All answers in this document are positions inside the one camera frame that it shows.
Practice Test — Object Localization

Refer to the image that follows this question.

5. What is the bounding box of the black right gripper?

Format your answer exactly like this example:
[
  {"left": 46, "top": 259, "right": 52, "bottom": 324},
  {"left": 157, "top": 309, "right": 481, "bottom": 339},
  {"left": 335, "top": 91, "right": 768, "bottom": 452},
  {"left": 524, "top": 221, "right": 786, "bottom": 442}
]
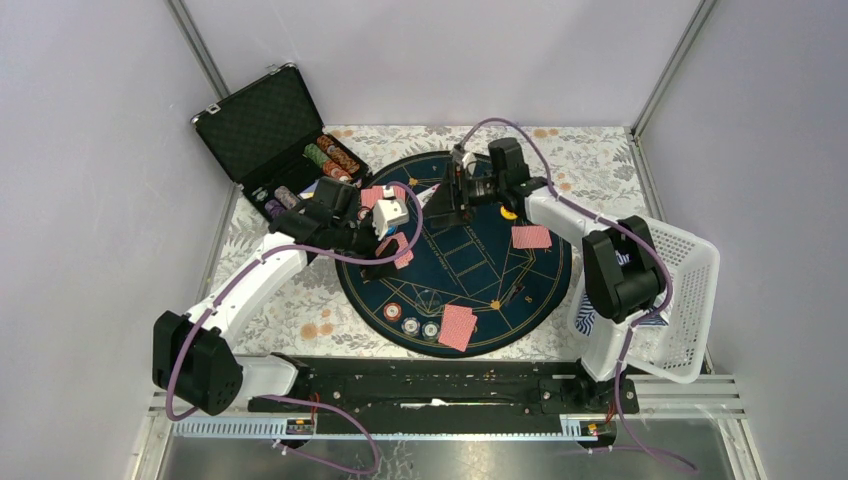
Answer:
[{"left": 418, "top": 162, "right": 505, "bottom": 230}]

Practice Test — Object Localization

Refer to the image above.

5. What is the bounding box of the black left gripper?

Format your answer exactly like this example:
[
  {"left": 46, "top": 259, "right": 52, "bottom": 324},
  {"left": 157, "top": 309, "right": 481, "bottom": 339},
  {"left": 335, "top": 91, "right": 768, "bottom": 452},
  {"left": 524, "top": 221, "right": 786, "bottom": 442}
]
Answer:
[{"left": 331, "top": 207, "right": 399, "bottom": 279}]

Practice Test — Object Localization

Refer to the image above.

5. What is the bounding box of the face up playing card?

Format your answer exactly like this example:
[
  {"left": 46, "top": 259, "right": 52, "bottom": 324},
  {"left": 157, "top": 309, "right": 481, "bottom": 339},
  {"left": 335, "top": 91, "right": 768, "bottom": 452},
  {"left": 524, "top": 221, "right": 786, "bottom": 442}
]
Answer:
[{"left": 416, "top": 184, "right": 440, "bottom": 206}]

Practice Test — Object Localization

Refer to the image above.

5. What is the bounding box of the red backed card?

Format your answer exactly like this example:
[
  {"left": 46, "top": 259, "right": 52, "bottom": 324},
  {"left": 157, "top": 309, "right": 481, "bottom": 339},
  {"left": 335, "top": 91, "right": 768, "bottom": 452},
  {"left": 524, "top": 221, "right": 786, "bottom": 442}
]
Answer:
[
  {"left": 360, "top": 185, "right": 406, "bottom": 209},
  {"left": 511, "top": 225, "right": 553, "bottom": 249},
  {"left": 438, "top": 304, "right": 471, "bottom": 352},
  {"left": 456, "top": 306, "right": 477, "bottom": 341}
]

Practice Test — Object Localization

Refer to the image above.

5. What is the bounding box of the yellow big blind button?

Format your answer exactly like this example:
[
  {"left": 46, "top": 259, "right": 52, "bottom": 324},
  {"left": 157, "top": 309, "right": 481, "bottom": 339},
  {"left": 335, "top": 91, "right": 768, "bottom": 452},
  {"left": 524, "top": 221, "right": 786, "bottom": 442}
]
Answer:
[{"left": 499, "top": 206, "right": 518, "bottom": 221}]

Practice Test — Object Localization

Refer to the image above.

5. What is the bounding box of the red chip stack bottom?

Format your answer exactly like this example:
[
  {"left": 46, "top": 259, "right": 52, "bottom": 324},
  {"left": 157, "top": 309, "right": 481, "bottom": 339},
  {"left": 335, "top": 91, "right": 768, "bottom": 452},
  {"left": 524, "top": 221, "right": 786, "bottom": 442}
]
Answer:
[{"left": 382, "top": 302, "right": 403, "bottom": 322}]

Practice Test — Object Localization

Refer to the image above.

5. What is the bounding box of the red backed card bottom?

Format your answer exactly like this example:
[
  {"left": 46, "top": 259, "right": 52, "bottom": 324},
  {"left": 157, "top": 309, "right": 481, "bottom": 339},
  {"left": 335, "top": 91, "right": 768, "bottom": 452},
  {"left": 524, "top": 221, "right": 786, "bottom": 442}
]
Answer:
[
  {"left": 456, "top": 306, "right": 477, "bottom": 341},
  {"left": 438, "top": 304, "right": 471, "bottom": 352}
]

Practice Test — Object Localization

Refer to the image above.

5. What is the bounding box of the blue yellow chip stack bottom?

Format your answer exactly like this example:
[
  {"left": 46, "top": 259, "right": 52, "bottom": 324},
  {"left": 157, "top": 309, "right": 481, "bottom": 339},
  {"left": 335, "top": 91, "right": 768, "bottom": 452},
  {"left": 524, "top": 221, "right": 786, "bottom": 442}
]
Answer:
[{"left": 420, "top": 321, "right": 441, "bottom": 342}]

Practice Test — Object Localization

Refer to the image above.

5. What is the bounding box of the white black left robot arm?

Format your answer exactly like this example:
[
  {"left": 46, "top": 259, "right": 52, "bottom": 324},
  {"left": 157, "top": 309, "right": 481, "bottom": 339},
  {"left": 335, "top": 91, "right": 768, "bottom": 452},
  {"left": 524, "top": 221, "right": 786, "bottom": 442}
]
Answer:
[{"left": 152, "top": 177, "right": 422, "bottom": 421}]

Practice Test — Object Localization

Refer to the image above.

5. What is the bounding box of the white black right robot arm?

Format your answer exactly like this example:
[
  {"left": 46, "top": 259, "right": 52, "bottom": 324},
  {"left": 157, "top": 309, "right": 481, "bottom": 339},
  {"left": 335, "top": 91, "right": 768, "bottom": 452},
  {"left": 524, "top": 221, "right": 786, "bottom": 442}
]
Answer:
[{"left": 424, "top": 138, "right": 673, "bottom": 412}]

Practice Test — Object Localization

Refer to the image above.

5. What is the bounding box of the red chip row in case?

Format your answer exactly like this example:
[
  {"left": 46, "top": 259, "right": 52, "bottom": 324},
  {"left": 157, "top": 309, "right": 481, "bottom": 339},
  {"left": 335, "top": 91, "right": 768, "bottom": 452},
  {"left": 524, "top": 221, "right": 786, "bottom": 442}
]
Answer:
[{"left": 322, "top": 160, "right": 351, "bottom": 182}]

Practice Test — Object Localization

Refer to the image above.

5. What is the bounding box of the purple chip row in case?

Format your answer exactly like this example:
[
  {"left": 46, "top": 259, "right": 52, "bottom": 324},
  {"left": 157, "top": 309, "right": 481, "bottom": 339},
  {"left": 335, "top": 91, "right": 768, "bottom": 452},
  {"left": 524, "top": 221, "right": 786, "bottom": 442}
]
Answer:
[{"left": 264, "top": 185, "right": 302, "bottom": 221}]

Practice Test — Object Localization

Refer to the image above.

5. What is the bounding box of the round dark blue poker mat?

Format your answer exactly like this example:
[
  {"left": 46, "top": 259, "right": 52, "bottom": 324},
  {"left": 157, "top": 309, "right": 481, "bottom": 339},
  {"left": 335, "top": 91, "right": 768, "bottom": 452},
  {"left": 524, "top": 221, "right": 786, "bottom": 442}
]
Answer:
[{"left": 333, "top": 150, "right": 574, "bottom": 360}]

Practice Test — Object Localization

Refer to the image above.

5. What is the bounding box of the green chip row in case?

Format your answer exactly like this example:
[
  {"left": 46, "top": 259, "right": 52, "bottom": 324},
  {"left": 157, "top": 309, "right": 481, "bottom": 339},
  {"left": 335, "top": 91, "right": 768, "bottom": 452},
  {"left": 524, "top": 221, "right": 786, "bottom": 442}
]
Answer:
[{"left": 303, "top": 143, "right": 330, "bottom": 169}]

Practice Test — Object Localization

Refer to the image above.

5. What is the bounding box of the brown chip row in case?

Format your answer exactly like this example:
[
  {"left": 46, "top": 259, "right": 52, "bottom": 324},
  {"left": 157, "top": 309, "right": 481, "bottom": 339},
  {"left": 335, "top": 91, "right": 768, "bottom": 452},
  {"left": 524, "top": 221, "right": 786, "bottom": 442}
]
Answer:
[{"left": 316, "top": 135, "right": 360, "bottom": 175}]

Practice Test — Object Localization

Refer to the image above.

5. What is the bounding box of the clear dealer button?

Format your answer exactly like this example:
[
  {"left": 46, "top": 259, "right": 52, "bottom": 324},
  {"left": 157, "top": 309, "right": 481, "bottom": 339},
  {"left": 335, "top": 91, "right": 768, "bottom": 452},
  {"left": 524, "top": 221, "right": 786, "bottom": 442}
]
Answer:
[{"left": 413, "top": 288, "right": 444, "bottom": 318}]

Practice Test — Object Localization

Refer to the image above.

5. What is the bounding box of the black aluminium chip case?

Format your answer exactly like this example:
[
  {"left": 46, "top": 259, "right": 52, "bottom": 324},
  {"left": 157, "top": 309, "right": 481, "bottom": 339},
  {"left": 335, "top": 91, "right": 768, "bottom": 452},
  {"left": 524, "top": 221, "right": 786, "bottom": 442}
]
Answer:
[{"left": 191, "top": 63, "right": 372, "bottom": 221}]

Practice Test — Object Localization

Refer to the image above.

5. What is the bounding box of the floral patterned tablecloth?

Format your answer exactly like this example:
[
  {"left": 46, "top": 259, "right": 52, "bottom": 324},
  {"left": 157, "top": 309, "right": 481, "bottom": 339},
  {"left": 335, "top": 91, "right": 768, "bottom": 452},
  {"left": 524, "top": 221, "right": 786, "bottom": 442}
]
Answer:
[{"left": 201, "top": 125, "right": 648, "bottom": 361}]

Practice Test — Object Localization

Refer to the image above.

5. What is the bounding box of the blue white striped cloth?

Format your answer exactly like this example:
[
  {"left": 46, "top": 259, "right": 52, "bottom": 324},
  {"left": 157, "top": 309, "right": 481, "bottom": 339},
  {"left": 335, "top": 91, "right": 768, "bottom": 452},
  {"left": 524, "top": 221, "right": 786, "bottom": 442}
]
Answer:
[{"left": 574, "top": 301, "right": 596, "bottom": 337}]

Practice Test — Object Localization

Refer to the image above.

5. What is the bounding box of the white plastic laundry basket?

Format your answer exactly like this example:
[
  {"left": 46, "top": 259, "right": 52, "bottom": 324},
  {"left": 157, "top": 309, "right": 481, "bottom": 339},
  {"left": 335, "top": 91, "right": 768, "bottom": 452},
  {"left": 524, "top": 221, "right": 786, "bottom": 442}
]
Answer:
[{"left": 569, "top": 217, "right": 720, "bottom": 384}]

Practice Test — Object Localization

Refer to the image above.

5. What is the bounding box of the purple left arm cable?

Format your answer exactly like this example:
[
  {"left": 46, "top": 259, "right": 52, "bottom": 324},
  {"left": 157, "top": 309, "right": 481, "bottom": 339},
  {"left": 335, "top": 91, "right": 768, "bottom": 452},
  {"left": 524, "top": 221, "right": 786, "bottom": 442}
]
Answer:
[{"left": 164, "top": 182, "right": 425, "bottom": 475}]

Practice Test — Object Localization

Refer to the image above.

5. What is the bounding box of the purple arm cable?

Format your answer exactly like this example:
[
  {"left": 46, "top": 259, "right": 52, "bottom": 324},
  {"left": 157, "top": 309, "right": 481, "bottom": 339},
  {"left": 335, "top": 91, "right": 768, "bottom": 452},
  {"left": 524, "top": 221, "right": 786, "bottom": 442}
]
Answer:
[
  {"left": 458, "top": 117, "right": 700, "bottom": 475},
  {"left": 164, "top": 182, "right": 425, "bottom": 475}
]

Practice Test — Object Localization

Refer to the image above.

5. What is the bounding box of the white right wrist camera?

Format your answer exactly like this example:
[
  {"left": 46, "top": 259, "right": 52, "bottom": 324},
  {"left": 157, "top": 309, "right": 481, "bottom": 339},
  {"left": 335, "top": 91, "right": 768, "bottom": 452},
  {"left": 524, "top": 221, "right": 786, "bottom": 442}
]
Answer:
[{"left": 451, "top": 146, "right": 477, "bottom": 175}]

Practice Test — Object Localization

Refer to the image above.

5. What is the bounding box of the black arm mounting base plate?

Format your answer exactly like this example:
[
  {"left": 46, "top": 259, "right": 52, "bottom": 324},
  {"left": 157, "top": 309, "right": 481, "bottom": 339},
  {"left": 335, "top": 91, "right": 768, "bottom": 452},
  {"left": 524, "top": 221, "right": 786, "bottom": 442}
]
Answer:
[{"left": 182, "top": 354, "right": 641, "bottom": 435}]

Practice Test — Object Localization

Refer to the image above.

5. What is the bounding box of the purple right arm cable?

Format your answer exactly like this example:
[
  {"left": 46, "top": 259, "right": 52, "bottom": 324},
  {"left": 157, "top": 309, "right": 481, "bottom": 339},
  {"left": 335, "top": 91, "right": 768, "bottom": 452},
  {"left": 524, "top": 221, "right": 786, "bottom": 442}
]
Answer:
[{"left": 458, "top": 117, "right": 700, "bottom": 475}]

